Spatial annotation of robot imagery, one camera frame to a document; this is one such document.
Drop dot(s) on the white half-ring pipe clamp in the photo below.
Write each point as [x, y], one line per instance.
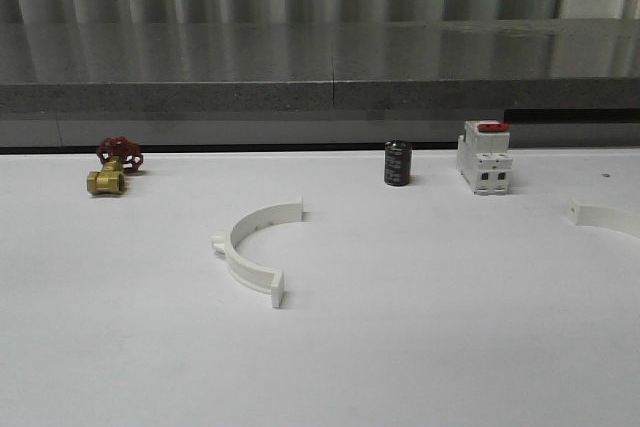
[619, 220]

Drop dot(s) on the black cylindrical capacitor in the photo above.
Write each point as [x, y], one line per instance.
[397, 165]

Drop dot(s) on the grey stone countertop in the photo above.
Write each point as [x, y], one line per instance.
[569, 68]

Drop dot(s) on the brass valve red handwheel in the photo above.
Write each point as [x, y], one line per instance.
[118, 156]

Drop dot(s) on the white circuit breaker red switch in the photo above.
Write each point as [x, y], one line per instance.
[482, 157]

